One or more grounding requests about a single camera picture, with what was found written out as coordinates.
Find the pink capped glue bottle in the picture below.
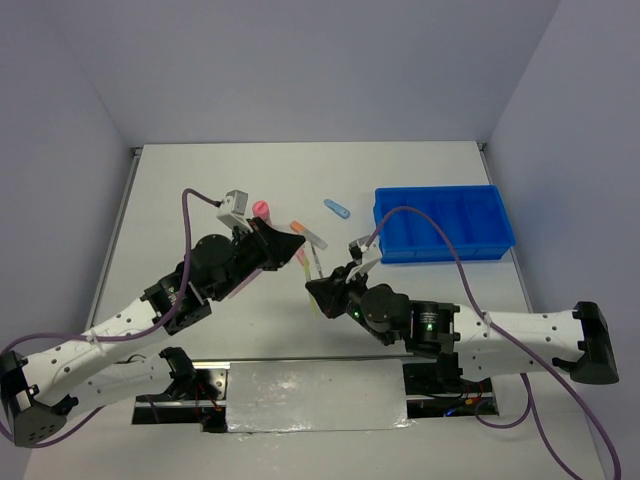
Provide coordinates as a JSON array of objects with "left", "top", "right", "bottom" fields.
[{"left": 252, "top": 200, "right": 272, "bottom": 226}]

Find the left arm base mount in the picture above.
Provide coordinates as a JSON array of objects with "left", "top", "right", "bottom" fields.
[{"left": 131, "top": 361, "right": 230, "bottom": 434}]

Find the thin white pen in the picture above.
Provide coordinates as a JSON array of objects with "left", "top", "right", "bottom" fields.
[{"left": 311, "top": 243, "right": 324, "bottom": 279}]

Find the blue divided plastic bin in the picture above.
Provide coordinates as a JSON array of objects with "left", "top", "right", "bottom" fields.
[{"left": 373, "top": 185, "right": 516, "bottom": 264}]

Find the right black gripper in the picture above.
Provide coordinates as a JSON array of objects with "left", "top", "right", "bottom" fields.
[{"left": 305, "top": 260, "right": 368, "bottom": 327}]

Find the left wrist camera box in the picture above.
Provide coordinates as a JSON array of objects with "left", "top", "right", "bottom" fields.
[{"left": 216, "top": 190, "right": 250, "bottom": 231}]

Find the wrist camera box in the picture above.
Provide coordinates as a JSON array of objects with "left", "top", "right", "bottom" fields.
[
  {"left": 346, "top": 236, "right": 382, "bottom": 283},
  {"left": 216, "top": 190, "right": 250, "bottom": 231}
]

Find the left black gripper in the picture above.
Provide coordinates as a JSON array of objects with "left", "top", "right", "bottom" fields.
[{"left": 211, "top": 216, "right": 306, "bottom": 302}]

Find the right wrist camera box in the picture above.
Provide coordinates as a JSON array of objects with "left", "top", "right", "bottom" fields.
[{"left": 346, "top": 236, "right": 382, "bottom": 283}]

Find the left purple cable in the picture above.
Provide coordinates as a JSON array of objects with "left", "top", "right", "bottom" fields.
[{"left": 0, "top": 187, "right": 221, "bottom": 446}]

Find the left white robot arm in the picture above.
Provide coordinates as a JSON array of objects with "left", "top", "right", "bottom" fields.
[{"left": 1, "top": 218, "right": 304, "bottom": 448}]

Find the orange capped clear tube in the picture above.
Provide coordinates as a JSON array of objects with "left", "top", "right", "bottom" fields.
[{"left": 290, "top": 221, "right": 328, "bottom": 250}]

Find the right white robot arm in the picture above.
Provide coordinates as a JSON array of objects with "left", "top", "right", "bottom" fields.
[{"left": 305, "top": 263, "right": 619, "bottom": 391}]

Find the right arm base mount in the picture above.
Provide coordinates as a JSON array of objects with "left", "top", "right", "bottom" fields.
[{"left": 402, "top": 361, "right": 498, "bottom": 420}]

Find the light blue eraser stick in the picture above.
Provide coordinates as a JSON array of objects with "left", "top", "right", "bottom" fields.
[{"left": 324, "top": 199, "right": 351, "bottom": 219}]

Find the pink correction tape stick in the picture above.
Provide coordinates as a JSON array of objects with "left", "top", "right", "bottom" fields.
[{"left": 295, "top": 247, "right": 310, "bottom": 267}]

